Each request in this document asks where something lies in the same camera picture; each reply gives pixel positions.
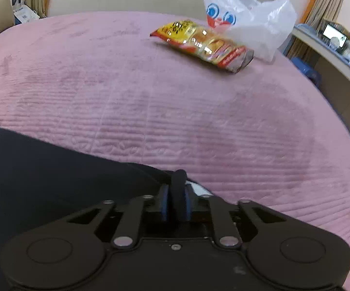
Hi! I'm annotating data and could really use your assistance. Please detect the small lit screen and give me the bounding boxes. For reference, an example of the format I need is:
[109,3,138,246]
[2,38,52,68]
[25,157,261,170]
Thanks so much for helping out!
[322,24,348,48]

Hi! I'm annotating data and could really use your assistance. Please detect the black hoodie with white stripes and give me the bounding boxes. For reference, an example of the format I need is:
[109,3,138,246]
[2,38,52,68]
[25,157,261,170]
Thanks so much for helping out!
[0,116,215,291]

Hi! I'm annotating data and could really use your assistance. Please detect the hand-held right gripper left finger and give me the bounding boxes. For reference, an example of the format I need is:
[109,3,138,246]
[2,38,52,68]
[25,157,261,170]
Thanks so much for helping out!
[57,184,171,248]

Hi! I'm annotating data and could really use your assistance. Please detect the yellow red snack packet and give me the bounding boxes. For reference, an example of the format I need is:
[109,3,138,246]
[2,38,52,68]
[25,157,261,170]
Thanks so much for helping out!
[149,19,255,74]

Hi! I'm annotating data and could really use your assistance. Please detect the blue plastic stool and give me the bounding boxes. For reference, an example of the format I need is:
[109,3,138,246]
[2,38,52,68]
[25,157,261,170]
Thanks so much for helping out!
[291,57,323,87]

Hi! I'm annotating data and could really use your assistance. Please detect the white paper bag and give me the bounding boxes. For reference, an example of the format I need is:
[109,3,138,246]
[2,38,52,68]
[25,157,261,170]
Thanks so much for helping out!
[10,0,41,25]

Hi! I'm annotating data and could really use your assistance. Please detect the white plastic bag cartoon face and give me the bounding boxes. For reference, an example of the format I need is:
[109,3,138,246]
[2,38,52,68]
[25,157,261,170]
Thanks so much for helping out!
[203,0,297,63]

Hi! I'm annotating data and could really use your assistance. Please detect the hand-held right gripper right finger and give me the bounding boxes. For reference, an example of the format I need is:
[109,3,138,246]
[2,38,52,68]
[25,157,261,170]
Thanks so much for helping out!
[182,184,288,248]

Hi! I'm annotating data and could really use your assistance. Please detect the blue desk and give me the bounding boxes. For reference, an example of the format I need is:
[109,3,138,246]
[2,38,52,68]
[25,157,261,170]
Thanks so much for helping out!
[289,24,350,119]

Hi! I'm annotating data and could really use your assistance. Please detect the purple quilted bedspread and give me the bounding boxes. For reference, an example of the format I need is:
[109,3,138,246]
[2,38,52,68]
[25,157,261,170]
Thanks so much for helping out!
[0,11,350,291]

